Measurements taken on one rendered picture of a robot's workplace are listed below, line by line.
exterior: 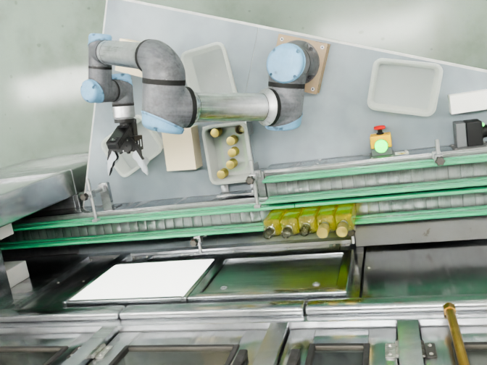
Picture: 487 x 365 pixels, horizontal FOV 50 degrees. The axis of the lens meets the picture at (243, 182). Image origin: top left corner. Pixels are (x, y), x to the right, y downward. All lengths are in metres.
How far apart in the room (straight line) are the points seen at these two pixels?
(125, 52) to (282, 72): 0.47
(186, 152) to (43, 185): 0.58
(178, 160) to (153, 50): 0.67
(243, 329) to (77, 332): 0.51
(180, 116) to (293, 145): 0.64
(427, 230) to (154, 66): 1.05
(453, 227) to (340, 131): 0.50
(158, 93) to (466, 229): 1.10
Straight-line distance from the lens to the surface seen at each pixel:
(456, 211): 1.82
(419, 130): 1.92
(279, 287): 1.55
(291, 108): 1.63
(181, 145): 1.99
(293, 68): 1.61
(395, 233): 1.87
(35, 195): 2.12
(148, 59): 1.42
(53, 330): 1.71
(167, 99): 1.40
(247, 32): 1.97
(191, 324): 1.49
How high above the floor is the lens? 2.65
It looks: 70 degrees down
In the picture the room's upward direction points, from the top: 131 degrees counter-clockwise
